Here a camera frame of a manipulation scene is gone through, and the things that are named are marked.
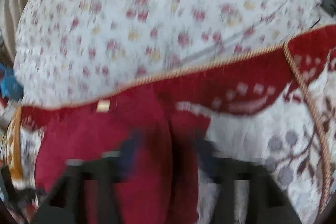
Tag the dark red garment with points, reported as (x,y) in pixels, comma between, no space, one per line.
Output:
(162,186)

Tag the orange checkered plush mat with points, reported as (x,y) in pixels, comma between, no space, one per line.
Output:
(12,146)

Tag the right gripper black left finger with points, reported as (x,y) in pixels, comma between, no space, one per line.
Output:
(87,187)

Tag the beige curtain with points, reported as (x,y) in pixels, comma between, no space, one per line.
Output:
(11,11)

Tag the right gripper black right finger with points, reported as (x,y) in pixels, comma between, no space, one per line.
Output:
(266,202)

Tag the red and white floral blanket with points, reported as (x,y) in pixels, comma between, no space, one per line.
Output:
(274,107)

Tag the floral white bed quilt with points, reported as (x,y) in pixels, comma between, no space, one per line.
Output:
(71,51)

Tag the blue plastic bag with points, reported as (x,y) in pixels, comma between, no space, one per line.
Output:
(10,88)

